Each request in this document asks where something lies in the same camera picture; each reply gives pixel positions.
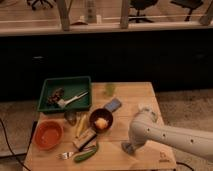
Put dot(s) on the blue-grey towel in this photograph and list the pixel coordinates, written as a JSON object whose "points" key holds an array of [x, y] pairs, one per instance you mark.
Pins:
{"points": [[128, 148]]}

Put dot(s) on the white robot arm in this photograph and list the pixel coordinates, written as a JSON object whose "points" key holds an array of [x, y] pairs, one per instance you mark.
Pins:
{"points": [[144, 127]]}

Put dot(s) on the translucent green cup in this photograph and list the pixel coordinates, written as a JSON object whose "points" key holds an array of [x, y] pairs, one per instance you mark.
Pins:
{"points": [[110, 89]]}

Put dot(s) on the dark bowl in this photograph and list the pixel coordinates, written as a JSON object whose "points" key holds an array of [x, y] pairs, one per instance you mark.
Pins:
{"points": [[101, 113]]}

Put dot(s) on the yellow food piece in bowl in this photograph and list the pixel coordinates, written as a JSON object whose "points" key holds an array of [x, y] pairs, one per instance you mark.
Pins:
{"points": [[101, 123]]}

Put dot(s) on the yellow banana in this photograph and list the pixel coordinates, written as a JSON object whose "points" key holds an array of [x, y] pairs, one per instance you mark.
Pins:
{"points": [[81, 125]]}

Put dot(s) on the green plastic tray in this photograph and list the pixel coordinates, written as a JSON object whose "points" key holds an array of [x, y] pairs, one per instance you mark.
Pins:
{"points": [[72, 86]]}

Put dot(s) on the grey metal cup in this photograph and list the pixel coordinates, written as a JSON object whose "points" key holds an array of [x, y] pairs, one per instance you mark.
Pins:
{"points": [[71, 117]]}

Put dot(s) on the white spatula in tray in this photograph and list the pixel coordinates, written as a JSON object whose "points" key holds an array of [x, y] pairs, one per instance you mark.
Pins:
{"points": [[63, 103]]}

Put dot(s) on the brown grape cluster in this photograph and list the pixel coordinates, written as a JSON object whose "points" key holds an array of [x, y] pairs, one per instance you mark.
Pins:
{"points": [[55, 96]]}

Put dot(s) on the tan rectangular block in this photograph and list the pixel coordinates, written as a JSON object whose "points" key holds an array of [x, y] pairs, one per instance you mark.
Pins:
{"points": [[84, 138]]}

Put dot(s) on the orange bowl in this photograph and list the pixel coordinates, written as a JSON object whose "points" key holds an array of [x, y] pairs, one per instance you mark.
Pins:
{"points": [[48, 135]]}

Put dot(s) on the green cucumber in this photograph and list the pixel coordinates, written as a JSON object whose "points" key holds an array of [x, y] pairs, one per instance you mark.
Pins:
{"points": [[87, 155]]}

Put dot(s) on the metal fork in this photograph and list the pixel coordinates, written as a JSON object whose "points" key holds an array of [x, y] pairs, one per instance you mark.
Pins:
{"points": [[67, 155]]}

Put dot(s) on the black office chair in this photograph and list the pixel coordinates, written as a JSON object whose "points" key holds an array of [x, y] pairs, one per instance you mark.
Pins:
{"points": [[139, 5]]}

